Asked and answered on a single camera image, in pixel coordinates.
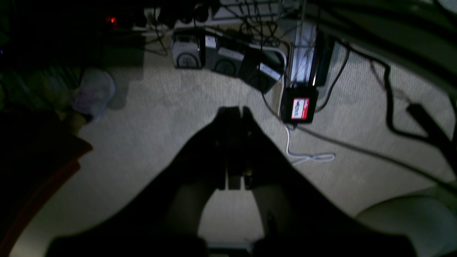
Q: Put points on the black box with red screen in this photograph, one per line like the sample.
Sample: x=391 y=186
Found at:
x=298 y=105

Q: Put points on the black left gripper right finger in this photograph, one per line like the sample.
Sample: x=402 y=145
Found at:
x=299 y=221

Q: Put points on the grey equipment boxes on floor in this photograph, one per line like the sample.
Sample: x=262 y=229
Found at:
x=261 y=67

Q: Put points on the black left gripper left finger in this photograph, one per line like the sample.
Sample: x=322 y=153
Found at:
x=163 y=219

